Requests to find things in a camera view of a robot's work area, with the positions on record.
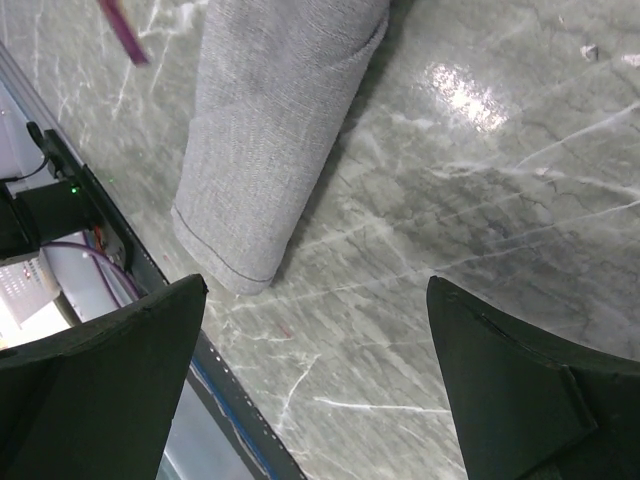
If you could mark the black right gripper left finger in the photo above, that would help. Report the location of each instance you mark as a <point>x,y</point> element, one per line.
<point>97,401</point>

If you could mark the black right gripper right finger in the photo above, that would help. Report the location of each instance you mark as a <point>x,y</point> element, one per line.
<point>528,404</point>

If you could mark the grey cloth napkin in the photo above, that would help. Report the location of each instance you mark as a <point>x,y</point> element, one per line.
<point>275,81</point>

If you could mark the iridescent purple knife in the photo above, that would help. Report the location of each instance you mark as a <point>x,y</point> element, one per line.
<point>115,15</point>

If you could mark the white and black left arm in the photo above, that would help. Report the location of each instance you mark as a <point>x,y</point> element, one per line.
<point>36,217</point>

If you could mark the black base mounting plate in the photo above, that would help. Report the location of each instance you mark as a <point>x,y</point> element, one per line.
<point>218,432</point>

